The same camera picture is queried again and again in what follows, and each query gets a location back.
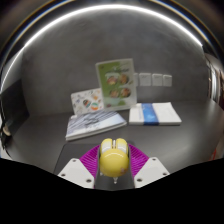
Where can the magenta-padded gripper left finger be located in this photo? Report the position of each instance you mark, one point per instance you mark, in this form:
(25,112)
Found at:
(78,170)

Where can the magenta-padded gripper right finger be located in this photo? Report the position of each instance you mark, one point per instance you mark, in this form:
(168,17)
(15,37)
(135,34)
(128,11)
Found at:
(150,170)

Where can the yellow computer mouse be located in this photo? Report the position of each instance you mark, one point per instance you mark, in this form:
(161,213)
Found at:
(114,160)

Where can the grey striped booklet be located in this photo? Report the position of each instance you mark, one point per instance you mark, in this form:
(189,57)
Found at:
(93,124)

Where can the white book with blue band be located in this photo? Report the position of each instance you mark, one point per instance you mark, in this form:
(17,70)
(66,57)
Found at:
(156,114)

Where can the small colourful printed card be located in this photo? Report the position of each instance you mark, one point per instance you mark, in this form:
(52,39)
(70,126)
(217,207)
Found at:
(85,101)

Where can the green menu in acrylic stand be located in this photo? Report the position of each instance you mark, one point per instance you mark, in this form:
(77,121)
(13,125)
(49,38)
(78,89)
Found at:
(116,83)

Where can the row of white wall sockets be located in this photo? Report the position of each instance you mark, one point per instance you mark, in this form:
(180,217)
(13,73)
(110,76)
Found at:
(156,80)

